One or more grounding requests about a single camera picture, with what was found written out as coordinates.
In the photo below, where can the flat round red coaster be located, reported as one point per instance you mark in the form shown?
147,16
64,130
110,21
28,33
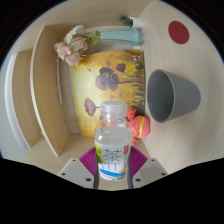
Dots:
178,32

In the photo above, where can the pale green tall vase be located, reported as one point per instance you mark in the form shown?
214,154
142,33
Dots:
123,36

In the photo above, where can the light wooden shelf unit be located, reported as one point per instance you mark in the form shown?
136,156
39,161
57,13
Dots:
46,100

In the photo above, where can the small potted green plant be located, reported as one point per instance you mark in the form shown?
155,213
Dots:
135,22

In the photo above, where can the grey plastic mug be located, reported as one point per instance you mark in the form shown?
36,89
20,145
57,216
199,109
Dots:
176,96

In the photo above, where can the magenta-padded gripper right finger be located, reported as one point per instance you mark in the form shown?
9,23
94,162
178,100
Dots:
150,171

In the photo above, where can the white light bar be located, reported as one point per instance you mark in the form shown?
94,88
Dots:
59,83

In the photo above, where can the yellow poppy flower painting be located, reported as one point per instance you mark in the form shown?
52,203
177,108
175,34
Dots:
100,90

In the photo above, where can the pink white flower bouquet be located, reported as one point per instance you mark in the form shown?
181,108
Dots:
71,48

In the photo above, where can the red orange plush toy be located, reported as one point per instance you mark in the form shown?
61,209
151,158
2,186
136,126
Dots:
140,126

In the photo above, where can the clear plastic drink bottle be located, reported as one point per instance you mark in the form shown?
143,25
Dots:
113,140

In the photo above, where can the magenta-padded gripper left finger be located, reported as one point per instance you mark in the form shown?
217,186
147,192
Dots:
75,171

